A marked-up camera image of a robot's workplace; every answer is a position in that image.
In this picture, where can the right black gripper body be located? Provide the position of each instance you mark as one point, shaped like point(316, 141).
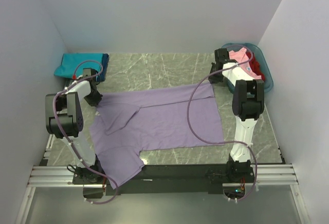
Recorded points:
point(216, 78)

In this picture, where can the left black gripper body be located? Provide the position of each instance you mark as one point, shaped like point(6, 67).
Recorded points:
point(93, 98)

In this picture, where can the purple t shirt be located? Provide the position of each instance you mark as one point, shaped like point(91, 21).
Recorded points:
point(127, 123)

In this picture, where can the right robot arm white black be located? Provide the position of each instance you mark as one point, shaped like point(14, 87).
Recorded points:
point(247, 105)

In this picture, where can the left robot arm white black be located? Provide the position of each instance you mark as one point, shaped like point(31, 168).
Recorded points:
point(64, 120)

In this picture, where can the folded dark blue t shirt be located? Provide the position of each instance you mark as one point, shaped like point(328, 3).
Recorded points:
point(104, 62)

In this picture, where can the red t shirt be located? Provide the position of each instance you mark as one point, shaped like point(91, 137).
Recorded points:
point(253, 67)

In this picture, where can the folded teal t shirt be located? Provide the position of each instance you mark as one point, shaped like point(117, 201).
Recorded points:
point(74, 63)

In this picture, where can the teal plastic basket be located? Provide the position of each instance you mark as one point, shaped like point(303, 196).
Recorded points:
point(266, 62)

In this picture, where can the black base beam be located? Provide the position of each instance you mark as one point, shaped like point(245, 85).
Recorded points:
point(209, 178)

